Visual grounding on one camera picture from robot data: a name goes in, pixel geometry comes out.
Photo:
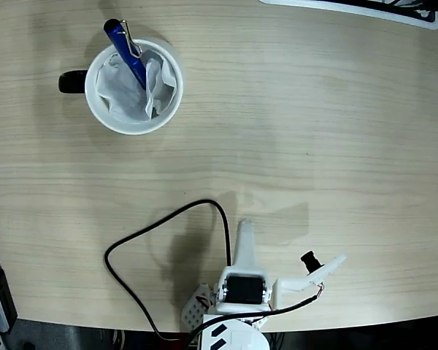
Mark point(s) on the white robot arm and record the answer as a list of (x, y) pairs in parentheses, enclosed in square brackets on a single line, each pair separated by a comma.
[(241, 335)]

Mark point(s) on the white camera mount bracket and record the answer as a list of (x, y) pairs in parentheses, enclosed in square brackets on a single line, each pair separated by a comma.
[(292, 284)]

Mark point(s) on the small black camera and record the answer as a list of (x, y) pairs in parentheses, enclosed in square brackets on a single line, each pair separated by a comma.
[(310, 260)]

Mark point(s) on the blue pen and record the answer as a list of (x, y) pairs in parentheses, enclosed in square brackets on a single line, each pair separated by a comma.
[(126, 54)]

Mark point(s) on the white perforated board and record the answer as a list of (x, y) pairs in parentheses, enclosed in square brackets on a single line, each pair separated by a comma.
[(193, 310)]

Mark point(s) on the crumpled white tissue paper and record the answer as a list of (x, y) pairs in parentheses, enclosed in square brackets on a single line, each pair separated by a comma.
[(120, 95)]

